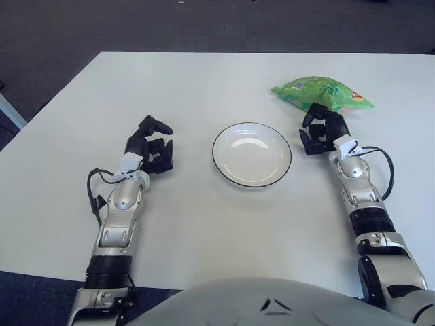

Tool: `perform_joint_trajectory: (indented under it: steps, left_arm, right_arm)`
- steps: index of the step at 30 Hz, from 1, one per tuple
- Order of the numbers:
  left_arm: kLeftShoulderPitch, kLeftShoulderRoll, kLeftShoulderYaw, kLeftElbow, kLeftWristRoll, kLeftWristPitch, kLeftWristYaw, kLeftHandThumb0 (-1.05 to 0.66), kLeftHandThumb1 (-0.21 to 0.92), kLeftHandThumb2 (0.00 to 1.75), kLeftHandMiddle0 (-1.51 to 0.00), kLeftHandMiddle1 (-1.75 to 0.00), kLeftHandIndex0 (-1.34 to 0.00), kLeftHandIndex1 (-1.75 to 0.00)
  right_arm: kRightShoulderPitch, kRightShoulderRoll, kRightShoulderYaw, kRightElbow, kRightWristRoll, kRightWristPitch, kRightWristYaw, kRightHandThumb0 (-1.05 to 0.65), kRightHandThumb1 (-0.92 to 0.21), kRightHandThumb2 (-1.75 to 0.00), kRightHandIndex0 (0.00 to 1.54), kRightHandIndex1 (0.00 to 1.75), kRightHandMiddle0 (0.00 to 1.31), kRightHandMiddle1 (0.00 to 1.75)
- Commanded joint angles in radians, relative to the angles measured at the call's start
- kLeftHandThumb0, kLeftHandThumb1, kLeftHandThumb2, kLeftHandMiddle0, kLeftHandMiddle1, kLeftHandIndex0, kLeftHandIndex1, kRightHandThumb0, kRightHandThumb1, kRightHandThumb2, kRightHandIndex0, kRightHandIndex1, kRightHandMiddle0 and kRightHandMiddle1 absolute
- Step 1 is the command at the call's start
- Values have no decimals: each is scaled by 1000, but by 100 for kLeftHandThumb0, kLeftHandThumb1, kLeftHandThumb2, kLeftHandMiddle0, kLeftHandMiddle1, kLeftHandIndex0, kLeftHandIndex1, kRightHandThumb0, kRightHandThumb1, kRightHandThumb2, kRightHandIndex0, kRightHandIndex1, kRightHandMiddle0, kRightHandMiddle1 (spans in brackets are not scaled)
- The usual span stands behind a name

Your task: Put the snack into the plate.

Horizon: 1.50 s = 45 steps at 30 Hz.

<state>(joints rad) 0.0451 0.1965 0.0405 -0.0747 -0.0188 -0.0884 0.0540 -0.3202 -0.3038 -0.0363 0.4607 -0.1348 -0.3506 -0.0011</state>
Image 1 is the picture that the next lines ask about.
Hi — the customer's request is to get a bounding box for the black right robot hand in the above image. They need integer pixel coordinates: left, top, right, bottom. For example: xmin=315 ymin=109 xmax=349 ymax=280
xmin=298 ymin=102 xmax=351 ymax=156

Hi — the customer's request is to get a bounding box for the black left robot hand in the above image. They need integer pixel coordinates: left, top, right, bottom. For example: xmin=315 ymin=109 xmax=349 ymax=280
xmin=124 ymin=115 xmax=175 ymax=175

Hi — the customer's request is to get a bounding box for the green snack bag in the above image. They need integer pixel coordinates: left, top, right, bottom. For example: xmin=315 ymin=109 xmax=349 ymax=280
xmin=271 ymin=75 xmax=375 ymax=113

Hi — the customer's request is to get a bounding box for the white plate with black rim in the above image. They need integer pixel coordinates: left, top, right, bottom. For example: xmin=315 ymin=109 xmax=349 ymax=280
xmin=212 ymin=121 xmax=292 ymax=189

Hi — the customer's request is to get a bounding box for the white table leg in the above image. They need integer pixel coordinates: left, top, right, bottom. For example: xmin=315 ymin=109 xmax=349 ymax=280
xmin=0 ymin=91 xmax=27 ymax=132

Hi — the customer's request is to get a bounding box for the grey robot torso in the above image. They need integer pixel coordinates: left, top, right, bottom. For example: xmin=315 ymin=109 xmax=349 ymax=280
xmin=125 ymin=276 xmax=414 ymax=326

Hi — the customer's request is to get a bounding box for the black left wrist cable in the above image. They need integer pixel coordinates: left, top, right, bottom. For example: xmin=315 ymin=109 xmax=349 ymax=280
xmin=87 ymin=168 xmax=143 ymax=225

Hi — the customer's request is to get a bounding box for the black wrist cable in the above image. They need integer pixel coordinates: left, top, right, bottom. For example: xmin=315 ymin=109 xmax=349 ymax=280
xmin=353 ymin=145 xmax=395 ymax=201
xmin=87 ymin=168 xmax=143 ymax=225

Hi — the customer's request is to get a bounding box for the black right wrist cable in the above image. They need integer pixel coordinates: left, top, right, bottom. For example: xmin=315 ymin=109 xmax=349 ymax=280
xmin=353 ymin=145 xmax=395 ymax=201

